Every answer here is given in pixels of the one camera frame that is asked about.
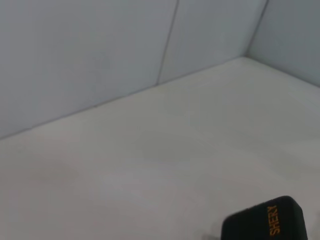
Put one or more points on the black glasses case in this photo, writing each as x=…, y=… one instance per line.
x=250, y=225

